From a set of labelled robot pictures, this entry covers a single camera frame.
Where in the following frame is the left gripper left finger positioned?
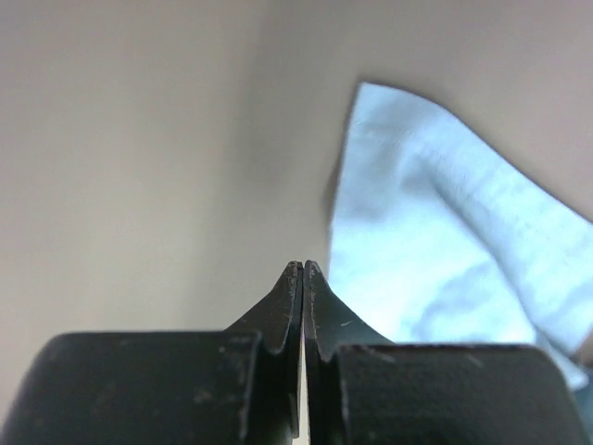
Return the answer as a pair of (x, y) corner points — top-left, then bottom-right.
(1, 261), (303, 444)

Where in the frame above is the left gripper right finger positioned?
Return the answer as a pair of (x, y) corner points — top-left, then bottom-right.
(303, 261), (589, 444)

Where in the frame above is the blue t shirt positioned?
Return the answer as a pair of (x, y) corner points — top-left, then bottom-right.
(329, 83), (592, 390)

